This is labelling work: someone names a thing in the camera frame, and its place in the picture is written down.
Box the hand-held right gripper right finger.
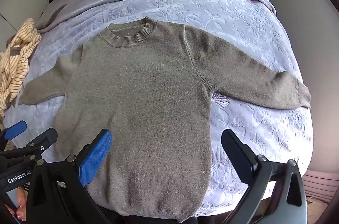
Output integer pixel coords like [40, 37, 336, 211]
[221, 129, 309, 224]

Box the lavender embossed blanket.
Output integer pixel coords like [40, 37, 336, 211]
[0, 0, 314, 216]

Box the cream striped cloth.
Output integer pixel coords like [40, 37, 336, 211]
[0, 18, 42, 115]

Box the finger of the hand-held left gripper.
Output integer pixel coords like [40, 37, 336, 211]
[14, 128, 58, 161]
[0, 120, 28, 151]

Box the grey-green knit sweater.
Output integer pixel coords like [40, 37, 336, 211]
[18, 16, 311, 223]

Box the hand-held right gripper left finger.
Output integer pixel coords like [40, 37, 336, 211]
[26, 129, 113, 224]

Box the pink ribbed bed frame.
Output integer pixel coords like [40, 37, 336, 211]
[302, 170, 339, 199]

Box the person's left hand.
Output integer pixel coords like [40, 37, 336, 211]
[5, 188, 29, 222]

